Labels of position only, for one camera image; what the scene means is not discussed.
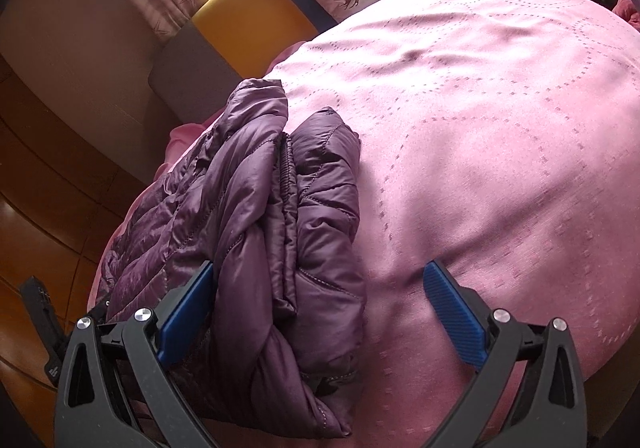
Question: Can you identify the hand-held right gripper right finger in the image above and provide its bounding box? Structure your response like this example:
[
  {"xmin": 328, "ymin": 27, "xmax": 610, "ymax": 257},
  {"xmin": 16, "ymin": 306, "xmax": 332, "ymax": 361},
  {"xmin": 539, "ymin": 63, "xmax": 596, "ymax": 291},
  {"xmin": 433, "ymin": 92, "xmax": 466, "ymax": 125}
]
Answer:
[{"xmin": 422, "ymin": 259, "xmax": 587, "ymax": 448}]

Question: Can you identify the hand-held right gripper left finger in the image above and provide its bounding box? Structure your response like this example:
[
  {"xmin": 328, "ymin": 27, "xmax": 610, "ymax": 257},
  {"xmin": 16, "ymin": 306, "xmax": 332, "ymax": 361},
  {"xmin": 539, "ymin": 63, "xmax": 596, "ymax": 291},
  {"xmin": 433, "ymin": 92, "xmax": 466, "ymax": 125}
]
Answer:
[{"xmin": 54, "ymin": 260, "xmax": 221, "ymax": 448}]

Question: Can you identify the purple quilted down jacket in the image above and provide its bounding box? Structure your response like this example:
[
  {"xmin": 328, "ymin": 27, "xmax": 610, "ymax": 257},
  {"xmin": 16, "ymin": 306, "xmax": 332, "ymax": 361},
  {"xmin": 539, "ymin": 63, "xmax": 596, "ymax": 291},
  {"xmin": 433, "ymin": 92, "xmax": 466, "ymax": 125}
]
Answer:
[{"xmin": 92, "ymin": 78, "xmax": 368, "ymax": 439}]

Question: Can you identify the pink dotted bedspread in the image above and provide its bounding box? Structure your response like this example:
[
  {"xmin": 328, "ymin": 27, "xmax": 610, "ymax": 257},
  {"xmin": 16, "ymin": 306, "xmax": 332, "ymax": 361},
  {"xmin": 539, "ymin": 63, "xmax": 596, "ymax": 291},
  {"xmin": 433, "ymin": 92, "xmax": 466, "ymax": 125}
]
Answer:
[{"xmin": 90, "ymin": 0, "xmax": 640, "ymax": 448}]

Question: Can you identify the grey yellow blue headboard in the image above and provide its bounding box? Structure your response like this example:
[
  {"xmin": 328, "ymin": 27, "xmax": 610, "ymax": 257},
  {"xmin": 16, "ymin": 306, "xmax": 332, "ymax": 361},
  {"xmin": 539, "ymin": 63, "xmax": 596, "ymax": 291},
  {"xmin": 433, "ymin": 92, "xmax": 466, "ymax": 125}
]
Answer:
[{"xmin": 147, "ymin": 0, "xmax": 458, "ymax": 125}]

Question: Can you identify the pink cloth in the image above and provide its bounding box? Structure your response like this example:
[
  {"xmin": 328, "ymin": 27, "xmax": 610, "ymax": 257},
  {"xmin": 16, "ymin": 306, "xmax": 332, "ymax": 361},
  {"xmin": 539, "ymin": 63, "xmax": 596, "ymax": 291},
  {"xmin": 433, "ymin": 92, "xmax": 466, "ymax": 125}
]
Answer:
[{"xmin": 612, "ymin": 0, "xmax": 640, "ymax": 31}]

